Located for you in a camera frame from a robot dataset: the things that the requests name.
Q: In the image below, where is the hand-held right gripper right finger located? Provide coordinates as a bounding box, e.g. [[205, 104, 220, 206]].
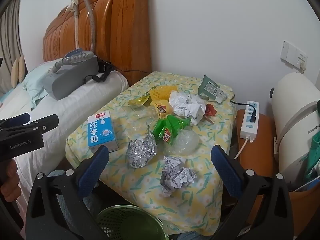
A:
[[211, 144, 295, 240]]

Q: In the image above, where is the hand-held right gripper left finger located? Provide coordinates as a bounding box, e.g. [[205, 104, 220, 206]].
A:
[[25, 144, 110, 240]]

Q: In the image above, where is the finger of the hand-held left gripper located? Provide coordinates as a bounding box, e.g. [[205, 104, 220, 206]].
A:
[[0, 113, 31, 127], [15, 114, 60, 132]]

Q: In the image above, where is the blue white milk carton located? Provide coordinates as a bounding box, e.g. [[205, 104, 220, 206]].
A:
[[87, 112, 120, 153]]

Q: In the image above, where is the silver foil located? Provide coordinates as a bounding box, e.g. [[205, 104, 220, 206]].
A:
[[127, 132, 158, 169]]

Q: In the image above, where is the clear plastic wrap ball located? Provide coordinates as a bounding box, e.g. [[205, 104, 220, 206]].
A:
[[166, 129, 200, 155]]

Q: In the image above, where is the printed paper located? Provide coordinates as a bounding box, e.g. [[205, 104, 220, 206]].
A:
[[160, 156, 198, 198]]

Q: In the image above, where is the green mesh waste basket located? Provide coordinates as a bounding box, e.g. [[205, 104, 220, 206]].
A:
[[96, 204, 168, 240]]

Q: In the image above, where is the clear plastic bottle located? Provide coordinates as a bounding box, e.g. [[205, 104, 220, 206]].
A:
[[122, 104, 160, 130]]

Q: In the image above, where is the green snack wrapper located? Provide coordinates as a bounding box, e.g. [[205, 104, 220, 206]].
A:
[[152, 114, 192, 144]]

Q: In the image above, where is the white paper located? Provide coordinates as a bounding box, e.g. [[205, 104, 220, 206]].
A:
[[169, 91, 207, 127]]

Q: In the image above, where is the yellow foam fruit net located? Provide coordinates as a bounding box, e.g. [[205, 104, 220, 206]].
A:
[[149, 85, 178, 100]]

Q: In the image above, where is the person's left hand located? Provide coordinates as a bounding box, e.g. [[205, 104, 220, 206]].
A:
[[0, 159, 20, 203]]

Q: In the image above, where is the white pillow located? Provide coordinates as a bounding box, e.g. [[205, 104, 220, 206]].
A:
[[15, 71, 129, 180]]

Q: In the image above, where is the orange wooden chair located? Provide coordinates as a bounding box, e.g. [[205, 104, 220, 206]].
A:
[[226, 109, 320, 238]]

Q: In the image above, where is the light green pillow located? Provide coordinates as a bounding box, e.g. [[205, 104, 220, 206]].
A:
[[22, 60, 63, 108]]

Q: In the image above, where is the person's left leg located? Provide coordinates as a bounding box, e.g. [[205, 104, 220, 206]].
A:
[[46, 170, 100, 230]]

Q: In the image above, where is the person's leg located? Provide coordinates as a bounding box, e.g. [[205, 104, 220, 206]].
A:
[[46, 170, 100, 230], [172, 231, 215, 240]]

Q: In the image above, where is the yellow floral tablecloth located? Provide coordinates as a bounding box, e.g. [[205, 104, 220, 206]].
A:
[[65, 70, 237, 233]]

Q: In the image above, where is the white power strip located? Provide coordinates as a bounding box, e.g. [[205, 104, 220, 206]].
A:
[[240, 100, 260, 140]]

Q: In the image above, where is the grey breathing machine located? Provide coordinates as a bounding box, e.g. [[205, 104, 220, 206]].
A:
[[42, 49, 99, 100]]

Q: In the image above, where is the red item on wrapper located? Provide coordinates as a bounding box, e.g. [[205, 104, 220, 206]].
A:
[[204, 103, 218, 125]]

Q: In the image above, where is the person's right leg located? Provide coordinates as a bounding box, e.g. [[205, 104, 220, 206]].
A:
[[172, 231, 215, 240]]

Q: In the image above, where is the striped curtain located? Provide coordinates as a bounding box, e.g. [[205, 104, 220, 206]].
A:
[[0, 2, 22, 98]]

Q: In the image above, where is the yellow green wrapper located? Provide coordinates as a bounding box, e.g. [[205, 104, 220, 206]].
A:
[[128, 92, 152, 106]]

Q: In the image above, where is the dark green packet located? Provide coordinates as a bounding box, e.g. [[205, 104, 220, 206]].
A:
[[198, 74, 228, 104]]

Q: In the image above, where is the white cylindrical appliance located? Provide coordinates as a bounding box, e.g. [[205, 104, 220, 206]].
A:
[[271, 72, 320, 190]]

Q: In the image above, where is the green bag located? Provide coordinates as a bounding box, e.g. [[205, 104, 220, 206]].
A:
[[304, 130, 320, 180]]

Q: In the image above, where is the yellow cartoon wrapper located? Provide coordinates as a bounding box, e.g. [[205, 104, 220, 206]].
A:
[[149, 99, 173, 119]]

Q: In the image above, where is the white thin tube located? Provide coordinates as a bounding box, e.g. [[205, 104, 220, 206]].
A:
[[67, 0, 80, 52]]

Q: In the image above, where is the carved wooden headboard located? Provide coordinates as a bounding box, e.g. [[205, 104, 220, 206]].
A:
[[42, 0, 152, 80]]

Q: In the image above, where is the white power strip cord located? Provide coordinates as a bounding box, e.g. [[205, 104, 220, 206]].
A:
[[234, 137, 249, 160]]

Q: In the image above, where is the black plug cable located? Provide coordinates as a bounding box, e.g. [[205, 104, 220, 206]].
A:
[[229, 99, 258, 124]]

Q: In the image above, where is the black charger cable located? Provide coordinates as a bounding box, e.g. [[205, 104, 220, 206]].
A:
[[84, 57, 142, 83]]

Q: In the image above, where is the white wall switch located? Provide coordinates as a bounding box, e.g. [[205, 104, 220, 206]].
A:
[[280, 40, 308, 74]]

